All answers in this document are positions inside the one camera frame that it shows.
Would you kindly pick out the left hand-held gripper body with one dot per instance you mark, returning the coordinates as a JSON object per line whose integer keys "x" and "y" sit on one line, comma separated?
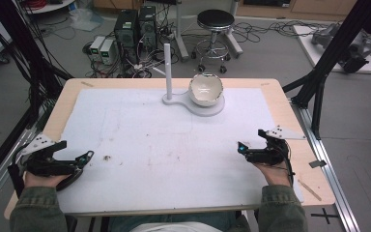
{"x": 42, "y": 166}

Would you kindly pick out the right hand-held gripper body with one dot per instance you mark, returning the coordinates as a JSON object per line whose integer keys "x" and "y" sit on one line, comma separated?
{"x": 269, "y": 155}

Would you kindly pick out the person's left hand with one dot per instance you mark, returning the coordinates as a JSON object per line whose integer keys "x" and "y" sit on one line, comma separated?
{"x": 40, "y": 181}

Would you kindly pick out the person's right hand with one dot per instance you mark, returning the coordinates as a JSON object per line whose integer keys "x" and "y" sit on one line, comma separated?
{"x": 277, "y": 175}

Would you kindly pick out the black tape piece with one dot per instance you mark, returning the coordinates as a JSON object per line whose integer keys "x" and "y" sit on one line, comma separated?
{"x": 317, "y": 163}

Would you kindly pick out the thin wooden stick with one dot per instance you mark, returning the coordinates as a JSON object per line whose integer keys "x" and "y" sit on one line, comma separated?
{"x": 309, "y": 190}

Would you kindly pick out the white ceramic bowl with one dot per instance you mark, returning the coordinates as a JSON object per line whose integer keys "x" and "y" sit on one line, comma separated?
{"x": 205, "y": 90}

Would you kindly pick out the white table mat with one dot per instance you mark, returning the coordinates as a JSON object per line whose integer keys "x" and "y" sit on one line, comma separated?
{"x": 161, "y": 154}

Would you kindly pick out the black cross floor tape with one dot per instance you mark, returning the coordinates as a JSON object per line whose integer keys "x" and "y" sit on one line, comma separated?
{"x": 325, "y": 216}

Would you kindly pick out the person's white shirt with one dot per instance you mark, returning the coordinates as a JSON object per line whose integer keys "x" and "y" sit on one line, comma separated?
{"x": 174, "y": 228}

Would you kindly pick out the white stand with pole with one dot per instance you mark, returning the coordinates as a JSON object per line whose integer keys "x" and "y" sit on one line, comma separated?
{"x": 168, "y": 71}

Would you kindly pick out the white power supply box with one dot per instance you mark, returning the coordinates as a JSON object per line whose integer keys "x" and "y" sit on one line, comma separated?
{"x": 107, "y": 51}
{"x": 96, "y": 45}

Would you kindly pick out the grey metal table leg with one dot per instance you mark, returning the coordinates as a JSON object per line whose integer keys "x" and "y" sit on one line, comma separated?
{"x": 182, "y": 35}
{"x": 233, "y": 38}

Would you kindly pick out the white floor board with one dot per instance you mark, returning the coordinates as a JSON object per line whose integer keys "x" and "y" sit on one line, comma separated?
{"x": 306, "y": 45}

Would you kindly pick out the black round stool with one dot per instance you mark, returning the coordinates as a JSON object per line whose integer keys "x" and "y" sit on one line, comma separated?
{"x": 215, "y": 19}

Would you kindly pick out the black computer tower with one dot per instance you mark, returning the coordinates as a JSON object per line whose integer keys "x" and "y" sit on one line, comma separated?
{"x": 147, "y": 27}
{"x": 126, "y": 32}

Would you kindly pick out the grey robot device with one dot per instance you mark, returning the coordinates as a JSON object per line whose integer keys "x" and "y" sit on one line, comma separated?
{"x": 357, "y": 48}

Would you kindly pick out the clear plastic bag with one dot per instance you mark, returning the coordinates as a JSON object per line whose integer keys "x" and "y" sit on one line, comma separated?
{"x": 85, "y": 19}

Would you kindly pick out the aluminium rail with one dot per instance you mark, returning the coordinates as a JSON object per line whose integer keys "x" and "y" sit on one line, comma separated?
{"x": 328, "y": 180}
{"x": 0, "y": 180}

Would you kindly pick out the black metal frame strut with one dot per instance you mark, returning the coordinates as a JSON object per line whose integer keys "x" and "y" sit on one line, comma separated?
{"x": 9, "y": 38}
{"x": 338, "y": 42}

